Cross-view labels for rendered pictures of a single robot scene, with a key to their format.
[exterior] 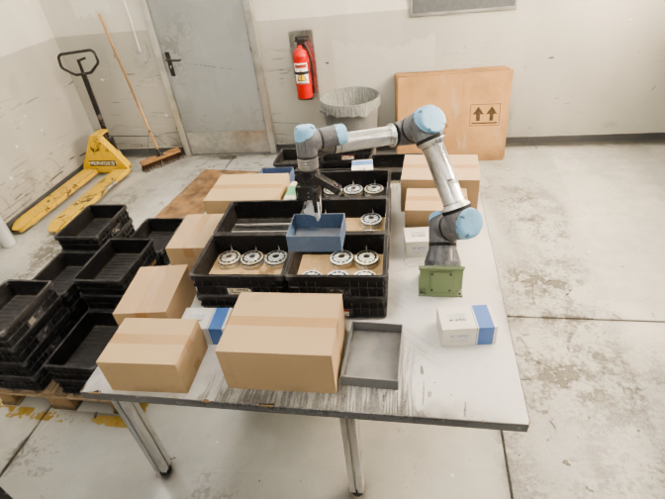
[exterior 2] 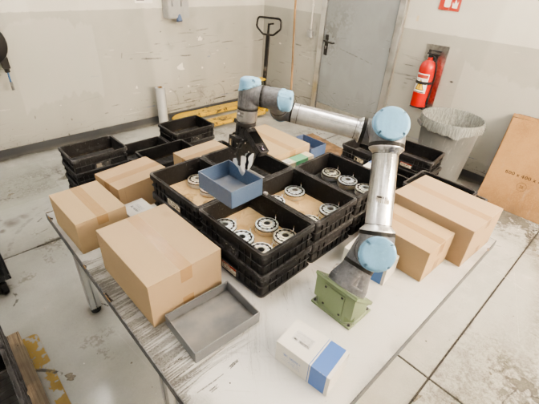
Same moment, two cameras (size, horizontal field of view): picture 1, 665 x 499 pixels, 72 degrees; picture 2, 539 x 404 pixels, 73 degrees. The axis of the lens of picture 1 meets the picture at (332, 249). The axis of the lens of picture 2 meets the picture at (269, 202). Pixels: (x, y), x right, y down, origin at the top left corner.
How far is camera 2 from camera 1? 0.91 m
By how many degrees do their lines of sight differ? 27
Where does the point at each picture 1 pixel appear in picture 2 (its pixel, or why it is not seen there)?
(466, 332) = (298, 361)
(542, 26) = not seen: outside the picture
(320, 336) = (162, 268)
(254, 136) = not seen: hidden behind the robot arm
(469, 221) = (374, 251)
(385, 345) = (233, 319)
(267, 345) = (125, 248)
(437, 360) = (256, 367)
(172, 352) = (84, 216)
